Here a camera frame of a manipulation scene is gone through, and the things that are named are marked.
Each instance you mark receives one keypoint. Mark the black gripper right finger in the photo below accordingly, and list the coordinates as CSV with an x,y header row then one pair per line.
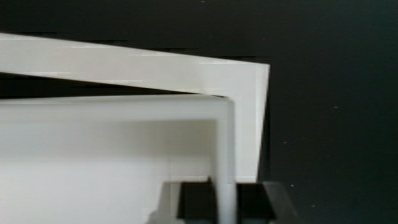
x,y
265,205

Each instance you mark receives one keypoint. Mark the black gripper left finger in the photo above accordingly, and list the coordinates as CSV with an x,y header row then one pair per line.
x,y
187,204

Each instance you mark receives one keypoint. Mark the white drawer cabinet box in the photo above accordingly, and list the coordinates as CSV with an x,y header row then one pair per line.
x,y
94,148

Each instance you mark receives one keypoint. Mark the white U-shaped fence wall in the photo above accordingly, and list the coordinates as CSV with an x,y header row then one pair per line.
x,y
142,68

